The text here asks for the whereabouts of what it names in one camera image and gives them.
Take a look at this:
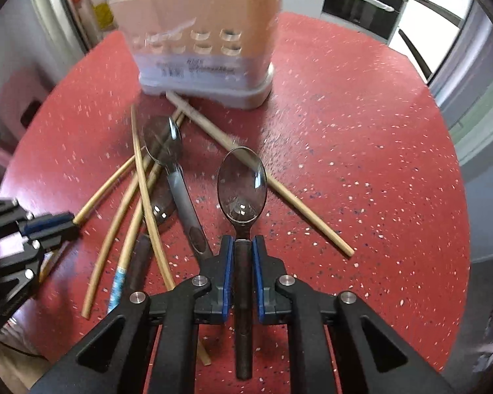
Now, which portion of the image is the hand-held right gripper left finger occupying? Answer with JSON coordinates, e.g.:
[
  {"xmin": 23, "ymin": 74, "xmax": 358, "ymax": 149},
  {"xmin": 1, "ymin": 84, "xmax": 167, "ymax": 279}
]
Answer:
[{"xmin": 29, "ymin": 235, "xmax": 235, "ymax": 394}]

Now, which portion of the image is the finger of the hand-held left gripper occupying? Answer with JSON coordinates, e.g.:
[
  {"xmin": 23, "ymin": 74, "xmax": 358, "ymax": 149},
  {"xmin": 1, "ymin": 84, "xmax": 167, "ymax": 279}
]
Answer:
[
  {"xmin": 0, "ymin": 199, "xmax": 75, "ymax": 235},
  {"xmin": 0, "ymin": 225, "xmax": 82, "ymax": 334}
]

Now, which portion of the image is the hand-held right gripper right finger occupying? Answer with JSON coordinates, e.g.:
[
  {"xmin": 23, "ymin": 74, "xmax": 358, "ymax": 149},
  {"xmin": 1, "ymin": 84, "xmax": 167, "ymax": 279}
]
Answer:
[{"xmin": 252, "ymin": 235, "xmax": 458, "ymax": 394}]

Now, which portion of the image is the bamboo chopstick with blue pattern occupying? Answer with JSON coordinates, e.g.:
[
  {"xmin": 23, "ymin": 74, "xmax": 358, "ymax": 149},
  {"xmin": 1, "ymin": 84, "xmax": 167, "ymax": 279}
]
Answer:
[{"xmin": 107, "ymin": 111, "xmax": 186, "ymax": 313}]

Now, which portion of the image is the steel spoon with dark handle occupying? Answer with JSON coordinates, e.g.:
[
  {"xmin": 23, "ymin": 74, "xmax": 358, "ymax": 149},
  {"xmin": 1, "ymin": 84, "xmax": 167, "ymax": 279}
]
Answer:
[
  {"xmin": 217, "ymin": 146, "xmax": 269, "ymax": 380},
  {"xmin": 122, "ymin": 186, "xmax": 178, "ymax": 296}
]

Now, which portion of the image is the beige plastic utensil holder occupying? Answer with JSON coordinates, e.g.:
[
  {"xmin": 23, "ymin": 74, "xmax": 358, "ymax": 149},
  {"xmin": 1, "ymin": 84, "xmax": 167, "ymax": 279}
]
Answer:
[{"xmin": 107, "ymin": 0, "xmax": 290, "ymax": 111}]

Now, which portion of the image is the large pink plastic stool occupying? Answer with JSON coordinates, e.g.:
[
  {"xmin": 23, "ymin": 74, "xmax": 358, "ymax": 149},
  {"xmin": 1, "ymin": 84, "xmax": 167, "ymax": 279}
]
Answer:
[{"xmin": 0, "ymin": 68, "xmax": 52, "ymax": 140}]

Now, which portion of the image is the yellow packet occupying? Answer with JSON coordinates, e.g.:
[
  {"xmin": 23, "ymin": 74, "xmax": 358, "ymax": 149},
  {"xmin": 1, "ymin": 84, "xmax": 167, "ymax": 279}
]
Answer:
[{"xmin": 92, "ymin": 2, "xmax": 112, "ymax": 29}]

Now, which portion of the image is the light grey cabinet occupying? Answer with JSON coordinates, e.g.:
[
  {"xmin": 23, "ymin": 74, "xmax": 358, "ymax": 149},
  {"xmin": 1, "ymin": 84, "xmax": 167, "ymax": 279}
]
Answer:
[{"xmin": 429, "ymin": 0, "xmax": 493, "ymax": 263}]

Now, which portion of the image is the black cable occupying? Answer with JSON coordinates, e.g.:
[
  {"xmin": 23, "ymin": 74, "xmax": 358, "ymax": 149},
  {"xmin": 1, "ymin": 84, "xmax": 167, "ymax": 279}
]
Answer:
[{"xmin": 0, "ymin": 332, "xmax": 39, "ymax": 358}]

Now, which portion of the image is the black oven with white handle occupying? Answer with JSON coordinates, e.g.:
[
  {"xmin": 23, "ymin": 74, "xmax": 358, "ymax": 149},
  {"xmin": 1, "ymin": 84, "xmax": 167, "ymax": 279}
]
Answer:
[{"xmin": 321, "ymin": 0, "xmax": 409, "ymax": 41}]

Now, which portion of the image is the white cabinet with black handles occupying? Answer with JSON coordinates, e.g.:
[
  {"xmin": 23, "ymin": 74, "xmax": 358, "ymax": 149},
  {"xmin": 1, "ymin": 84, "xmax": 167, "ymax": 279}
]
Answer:
[{"xmin": 388, "ymin": 0, "xmax": 477, "ymax": 87}]

